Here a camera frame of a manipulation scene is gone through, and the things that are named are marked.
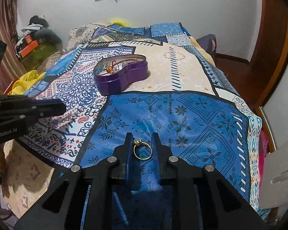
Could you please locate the striped red curtain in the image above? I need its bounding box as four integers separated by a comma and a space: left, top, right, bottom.
0, 0, 26, 94

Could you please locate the white cabinet with stickers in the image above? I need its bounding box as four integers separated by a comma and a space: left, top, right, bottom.
259, 141, 288, 209

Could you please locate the pile of clothes and boxes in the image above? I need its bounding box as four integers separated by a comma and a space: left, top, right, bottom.
14, 15, 63, 72

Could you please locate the dark purple pillow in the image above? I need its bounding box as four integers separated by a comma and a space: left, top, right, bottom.
197, 34, 217, 60

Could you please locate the small beaded jewelry piece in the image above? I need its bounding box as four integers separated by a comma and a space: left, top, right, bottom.
94, 62, 114, 76

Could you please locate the orange box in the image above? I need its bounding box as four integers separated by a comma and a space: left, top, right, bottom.
20, 40, 38, 58

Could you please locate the gold ring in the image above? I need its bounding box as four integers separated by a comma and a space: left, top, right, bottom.
132, 137, 153, 162

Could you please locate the blue patchwork bedspread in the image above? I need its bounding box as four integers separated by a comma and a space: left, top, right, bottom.
2, 22, 263, 230

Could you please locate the white sliding wardrobe door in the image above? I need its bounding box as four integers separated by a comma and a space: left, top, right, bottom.
263, 64, 288, 148

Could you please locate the purple heart-shaped tin box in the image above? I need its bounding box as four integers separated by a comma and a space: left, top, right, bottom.
93, 55, 149, 96

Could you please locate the silver ring keychain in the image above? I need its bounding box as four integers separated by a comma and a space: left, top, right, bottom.
121, 60, 132, 67

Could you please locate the yellow cloth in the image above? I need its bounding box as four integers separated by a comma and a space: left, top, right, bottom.
7, 70, 45, 95

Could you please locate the wooden wardrobe frame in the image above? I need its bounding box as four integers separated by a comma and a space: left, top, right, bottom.
249, 0, 288, 108

